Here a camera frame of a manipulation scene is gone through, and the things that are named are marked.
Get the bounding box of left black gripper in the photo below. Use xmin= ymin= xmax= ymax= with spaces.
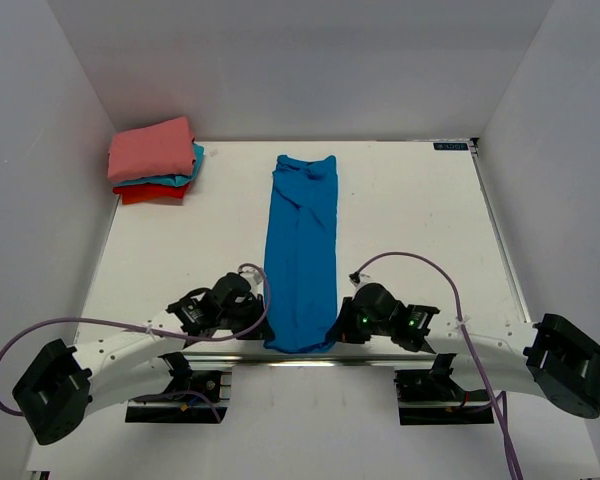
xmin=218 ymin=293 xmax=276 ymax=340

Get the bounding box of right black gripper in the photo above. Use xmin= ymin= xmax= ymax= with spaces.
xmin=327 ymin=296 xmax=394 ymax=343

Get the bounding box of blue t shirt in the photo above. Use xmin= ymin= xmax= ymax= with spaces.
xmin=264 ymin=155 xmax=339 ymax=354

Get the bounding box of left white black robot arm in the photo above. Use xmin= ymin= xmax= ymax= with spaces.
xmin=12 ymin=268 xmax=271 ymax=446

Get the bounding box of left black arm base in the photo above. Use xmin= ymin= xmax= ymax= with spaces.
xmin=129 ymin=370 xmax=232 ymax=408

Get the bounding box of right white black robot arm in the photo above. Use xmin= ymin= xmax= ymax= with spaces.
xmin=326 ymin=282 xmax=600 ymax=419

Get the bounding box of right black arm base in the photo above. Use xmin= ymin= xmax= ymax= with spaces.
xmin=394 ymin=370 xmax=489 ymax=407

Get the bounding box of turquoise folded t shirt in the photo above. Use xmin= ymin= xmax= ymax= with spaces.
xmin=115 ymin=142 xmax=205 ymax=188

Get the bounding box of red folded t shirt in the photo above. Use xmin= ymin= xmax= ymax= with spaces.
xmin=112 ymin=184 xmax=189 ymax=205

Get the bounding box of pink folded t shirt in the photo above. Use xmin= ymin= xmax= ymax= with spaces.
xmin=107 ymin=116 xmax=195 ymax=183

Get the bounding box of blue label sticker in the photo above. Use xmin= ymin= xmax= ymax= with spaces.
xmin=433 ymin=142 xmax=469 ymax=151

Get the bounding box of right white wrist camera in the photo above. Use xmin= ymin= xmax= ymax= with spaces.
xmin=349 ymin=271 xmax=374 ymax=291

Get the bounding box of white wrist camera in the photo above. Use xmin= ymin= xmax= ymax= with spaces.
xmin=238 ymin=267 xmax=263 ymax=294
xmin=349 ymin=271 xmax=374 ymax=291

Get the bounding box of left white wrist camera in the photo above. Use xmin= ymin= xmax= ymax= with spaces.
xmin=238 ymin=267 xmax=263 ymax=294

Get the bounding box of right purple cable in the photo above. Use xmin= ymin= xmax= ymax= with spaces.
xmin=349 ymin=251 xmax=525 ymax=480

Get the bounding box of purple cable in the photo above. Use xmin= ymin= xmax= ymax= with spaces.
xmin=0 ymin=263 xmax=272 ymax=422
xmin=349 ymin=251 xmax=525 ymax=480

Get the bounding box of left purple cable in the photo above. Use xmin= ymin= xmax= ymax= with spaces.
xmin=0 ymin=263 xmax=272 ymax=422

